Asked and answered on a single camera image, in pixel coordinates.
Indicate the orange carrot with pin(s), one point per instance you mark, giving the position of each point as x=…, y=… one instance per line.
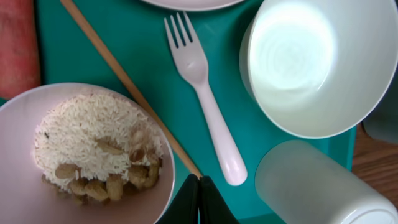
x=20, y=66

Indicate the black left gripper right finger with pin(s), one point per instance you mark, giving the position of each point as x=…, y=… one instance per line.
x=212, y=207

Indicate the wooden chopstick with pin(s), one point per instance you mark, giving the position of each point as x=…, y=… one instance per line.
x=95, y=39

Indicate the frosted white cup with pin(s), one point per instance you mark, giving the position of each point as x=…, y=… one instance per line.
x=303, y=185

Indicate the grey dishwasher rack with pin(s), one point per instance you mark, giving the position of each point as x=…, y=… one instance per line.
x=381, y=124

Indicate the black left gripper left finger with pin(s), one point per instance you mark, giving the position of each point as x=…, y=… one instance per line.
x=184, y=207

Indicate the white plastic fork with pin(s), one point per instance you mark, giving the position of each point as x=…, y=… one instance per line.
x=192, y=65

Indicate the white empty bowl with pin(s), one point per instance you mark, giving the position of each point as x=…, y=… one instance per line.
x=317, y=68

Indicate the bowl with rice and nuts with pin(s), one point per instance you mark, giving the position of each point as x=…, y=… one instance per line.
x=78, y=153

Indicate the large white plate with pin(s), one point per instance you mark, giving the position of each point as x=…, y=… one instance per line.
x=193, y=5

